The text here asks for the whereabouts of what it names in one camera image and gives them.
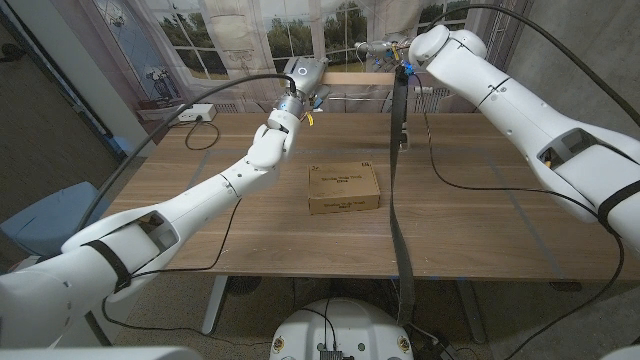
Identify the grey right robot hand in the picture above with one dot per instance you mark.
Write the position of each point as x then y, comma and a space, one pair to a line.
387, 50

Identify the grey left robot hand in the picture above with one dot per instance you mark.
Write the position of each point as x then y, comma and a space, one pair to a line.
305, 75

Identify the wooden bar with metal clips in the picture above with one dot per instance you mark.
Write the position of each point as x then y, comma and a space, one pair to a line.
360, 78

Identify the black belt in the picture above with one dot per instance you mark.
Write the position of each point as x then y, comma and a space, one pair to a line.
399, 230

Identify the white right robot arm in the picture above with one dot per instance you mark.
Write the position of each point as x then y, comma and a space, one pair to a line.
525, 115

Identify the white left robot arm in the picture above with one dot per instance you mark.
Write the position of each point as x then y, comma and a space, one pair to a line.
200, 192

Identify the brown cardboard box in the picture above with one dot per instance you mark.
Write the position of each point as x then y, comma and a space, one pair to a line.
345, 187

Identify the printed window backdrop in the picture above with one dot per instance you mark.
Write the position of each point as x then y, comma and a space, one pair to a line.
240, 40

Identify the white power strip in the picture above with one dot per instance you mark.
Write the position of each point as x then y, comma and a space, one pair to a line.
192, 111

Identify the black round floor fan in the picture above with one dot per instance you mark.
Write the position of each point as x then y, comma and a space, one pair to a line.
243, 285

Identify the white table leg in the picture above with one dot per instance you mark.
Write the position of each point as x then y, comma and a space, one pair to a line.
215, 305
472, 315

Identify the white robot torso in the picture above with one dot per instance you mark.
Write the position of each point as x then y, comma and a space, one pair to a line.
340, 325

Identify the blue chair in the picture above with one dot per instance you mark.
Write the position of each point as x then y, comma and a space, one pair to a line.
45, 215

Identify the black power adapter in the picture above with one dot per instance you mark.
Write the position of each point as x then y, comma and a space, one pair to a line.
437, 350

